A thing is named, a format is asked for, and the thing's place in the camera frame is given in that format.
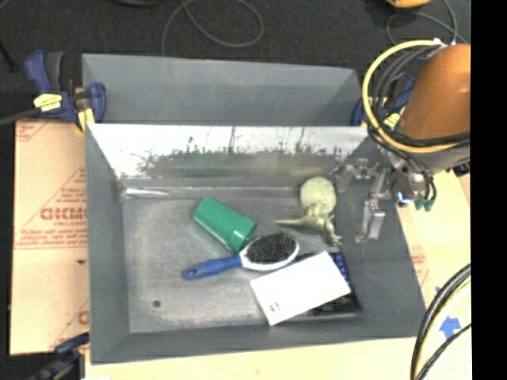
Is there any white flat box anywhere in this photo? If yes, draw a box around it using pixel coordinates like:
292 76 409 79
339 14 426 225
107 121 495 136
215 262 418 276
249 250 353 327

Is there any black and blue flat case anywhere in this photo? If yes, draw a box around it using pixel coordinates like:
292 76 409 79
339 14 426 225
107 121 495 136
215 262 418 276
295 251 362 318

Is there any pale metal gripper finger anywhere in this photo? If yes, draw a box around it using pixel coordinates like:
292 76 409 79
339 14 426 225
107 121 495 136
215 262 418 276
354 198 387 245
330 158 380 192

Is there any green plastic cup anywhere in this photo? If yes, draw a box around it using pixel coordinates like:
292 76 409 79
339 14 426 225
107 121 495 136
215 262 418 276
192 196 259 254

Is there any pale green toy figure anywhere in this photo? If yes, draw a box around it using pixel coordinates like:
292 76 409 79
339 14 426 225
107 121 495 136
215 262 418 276
273 176 344 249

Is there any grey metal bin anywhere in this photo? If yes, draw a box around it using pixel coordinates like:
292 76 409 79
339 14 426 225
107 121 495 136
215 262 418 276
81 53 428 364

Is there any blue and white hairbrush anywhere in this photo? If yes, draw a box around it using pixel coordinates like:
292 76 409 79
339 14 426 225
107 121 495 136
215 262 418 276
181 231 301 282

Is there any brown cardboard board, red print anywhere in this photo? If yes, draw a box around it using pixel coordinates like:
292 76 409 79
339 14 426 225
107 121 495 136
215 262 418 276
8 119 471 356

